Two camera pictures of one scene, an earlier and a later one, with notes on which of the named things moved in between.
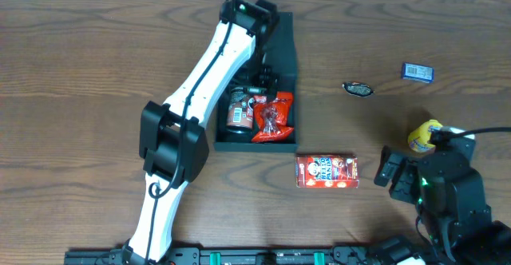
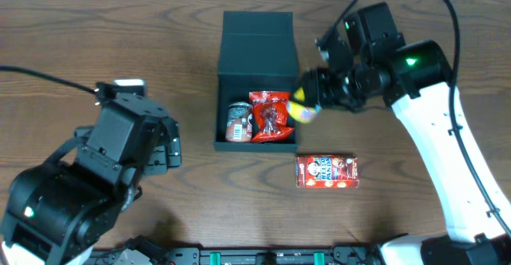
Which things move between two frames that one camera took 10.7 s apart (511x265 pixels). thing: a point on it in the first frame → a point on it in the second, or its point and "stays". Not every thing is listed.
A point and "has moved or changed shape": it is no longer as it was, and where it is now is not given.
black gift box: x=273 y=69 stays
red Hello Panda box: x=331 y=172 stays
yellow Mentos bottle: x=419 y=138 has moved or changed shape
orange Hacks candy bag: x=271 y=118 stays
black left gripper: x=266 y=75 → x=172 y=144
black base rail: x=194 y=255 stays
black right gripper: x=402 y=176 → x=313 y=88
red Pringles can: x=239 y=116 has moved or changed shape
